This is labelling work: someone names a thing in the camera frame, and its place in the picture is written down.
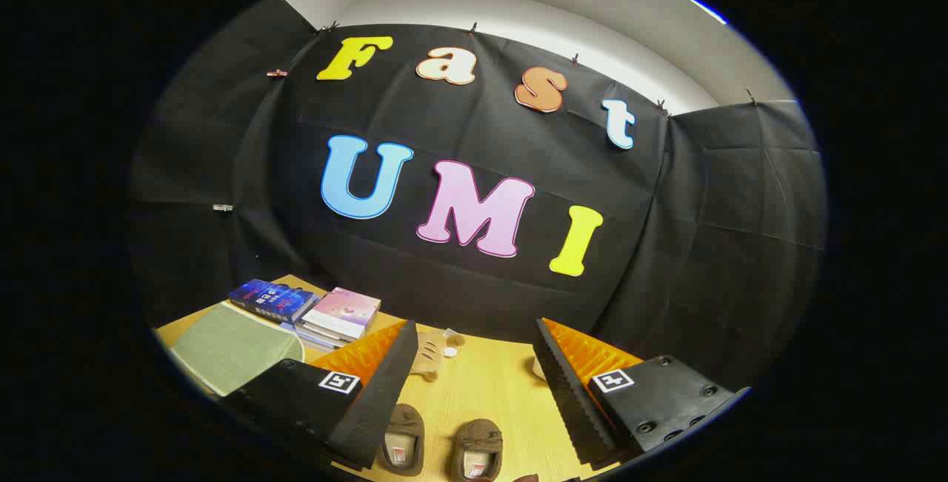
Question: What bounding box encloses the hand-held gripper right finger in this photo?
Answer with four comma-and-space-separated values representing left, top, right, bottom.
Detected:
533, 318, 750, 468

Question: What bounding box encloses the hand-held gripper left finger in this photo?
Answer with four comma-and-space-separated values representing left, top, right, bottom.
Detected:
221, 319, 419, 472

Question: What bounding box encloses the brown fuzzy shoe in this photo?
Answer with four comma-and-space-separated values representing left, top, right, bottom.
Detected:
380, 403, 427, 477
452, 418, 504, 481

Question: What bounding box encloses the green fabric storage box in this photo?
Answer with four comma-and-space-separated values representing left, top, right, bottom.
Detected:
172, 303, 306, 398

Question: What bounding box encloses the brown striped plush toy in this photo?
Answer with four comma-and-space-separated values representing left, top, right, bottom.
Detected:
411, 332, 445, 381

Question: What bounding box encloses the pale blue book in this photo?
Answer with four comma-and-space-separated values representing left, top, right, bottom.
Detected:
280, 321, 343, 353

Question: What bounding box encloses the pink cover book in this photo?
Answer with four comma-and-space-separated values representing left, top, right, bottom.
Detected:
302, 287, 382, 340

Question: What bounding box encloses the dark blue book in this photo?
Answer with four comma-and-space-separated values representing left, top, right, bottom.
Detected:
228, 278, 316, 325

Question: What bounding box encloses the black backdrop cloth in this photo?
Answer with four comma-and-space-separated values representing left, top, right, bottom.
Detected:
127, 0, 828, 394

